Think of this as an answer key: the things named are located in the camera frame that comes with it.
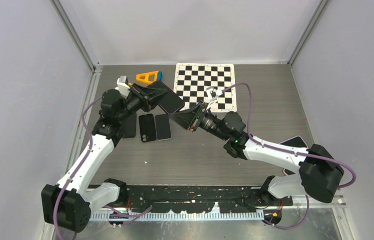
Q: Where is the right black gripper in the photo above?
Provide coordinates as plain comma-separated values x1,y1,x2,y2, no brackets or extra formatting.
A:
169,101,230,142

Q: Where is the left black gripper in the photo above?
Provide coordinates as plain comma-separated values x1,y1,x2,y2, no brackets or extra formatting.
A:
118,84,168,123

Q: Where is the white edged bare phone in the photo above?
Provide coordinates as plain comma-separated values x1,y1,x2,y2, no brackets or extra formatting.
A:
155,114,172,141

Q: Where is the phone with white edge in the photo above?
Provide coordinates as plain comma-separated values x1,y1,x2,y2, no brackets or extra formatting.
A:
279,135,308,148

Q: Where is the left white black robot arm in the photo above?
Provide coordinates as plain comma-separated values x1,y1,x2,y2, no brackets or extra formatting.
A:
41,84,168,233

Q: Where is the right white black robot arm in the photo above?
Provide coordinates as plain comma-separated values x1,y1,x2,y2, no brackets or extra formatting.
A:
169,102,344,205

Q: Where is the black phone on table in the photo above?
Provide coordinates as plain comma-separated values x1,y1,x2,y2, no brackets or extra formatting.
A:
122,113,137,139

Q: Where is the phone with pink edge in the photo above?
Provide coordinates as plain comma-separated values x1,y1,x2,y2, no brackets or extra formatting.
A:
282,168,295,176

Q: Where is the orange triangle toy block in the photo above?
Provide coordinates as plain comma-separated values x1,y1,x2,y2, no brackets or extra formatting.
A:
136,70,163,84

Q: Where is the black white checkerboard mat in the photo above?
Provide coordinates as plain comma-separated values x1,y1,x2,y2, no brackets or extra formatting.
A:
173,63,235,110

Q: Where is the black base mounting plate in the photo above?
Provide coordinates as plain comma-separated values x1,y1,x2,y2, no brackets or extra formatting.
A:
108,185,293,214

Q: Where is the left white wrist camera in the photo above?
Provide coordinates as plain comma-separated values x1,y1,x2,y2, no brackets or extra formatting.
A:
115,75,130,98

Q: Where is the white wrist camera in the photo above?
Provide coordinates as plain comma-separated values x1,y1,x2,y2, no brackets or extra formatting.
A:
115,75,130,98
204,86,223,110

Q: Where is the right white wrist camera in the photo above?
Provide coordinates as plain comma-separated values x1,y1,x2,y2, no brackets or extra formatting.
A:
204,86,223,110

